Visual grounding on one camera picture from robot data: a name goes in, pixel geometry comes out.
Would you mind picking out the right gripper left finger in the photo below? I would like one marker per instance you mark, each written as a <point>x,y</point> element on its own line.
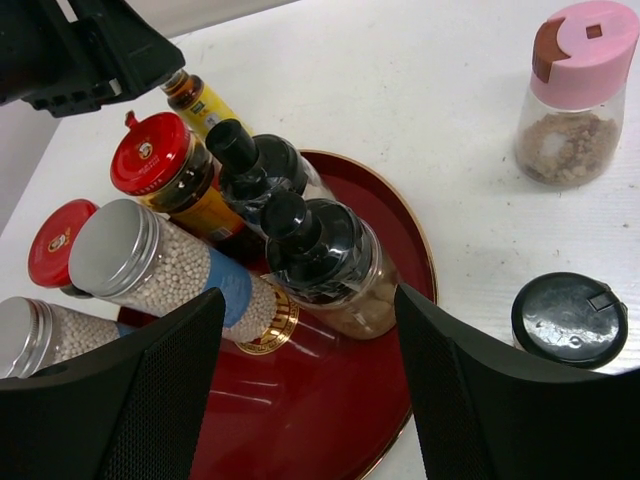
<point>131,409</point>

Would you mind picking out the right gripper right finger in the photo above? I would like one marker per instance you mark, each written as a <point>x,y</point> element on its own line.
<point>486,410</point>

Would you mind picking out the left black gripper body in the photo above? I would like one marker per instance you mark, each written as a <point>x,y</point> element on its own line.
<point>109,54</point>

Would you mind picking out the small yellow-label oil bottle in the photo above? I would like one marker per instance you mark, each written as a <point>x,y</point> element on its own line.
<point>199,106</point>

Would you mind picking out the peppercorn jar blue label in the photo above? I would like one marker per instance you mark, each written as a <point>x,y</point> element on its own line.
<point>36,334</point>

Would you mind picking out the small dark-cap brown spice jar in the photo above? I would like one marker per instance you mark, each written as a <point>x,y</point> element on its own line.
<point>571,319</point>

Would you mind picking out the peppercorn jar silver lid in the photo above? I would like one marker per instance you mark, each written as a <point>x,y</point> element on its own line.
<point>130,256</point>

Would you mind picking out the red-lid chili sauce jar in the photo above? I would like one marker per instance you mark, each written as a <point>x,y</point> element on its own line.
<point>48,259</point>

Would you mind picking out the black-cap clear spice bottle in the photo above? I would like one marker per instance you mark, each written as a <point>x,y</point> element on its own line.
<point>255,167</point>

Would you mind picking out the pink-cap spice shaker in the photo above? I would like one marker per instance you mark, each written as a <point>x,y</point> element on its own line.
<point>573,111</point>

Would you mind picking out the round red lacquer tray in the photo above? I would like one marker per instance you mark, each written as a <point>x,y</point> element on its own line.
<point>307,402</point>

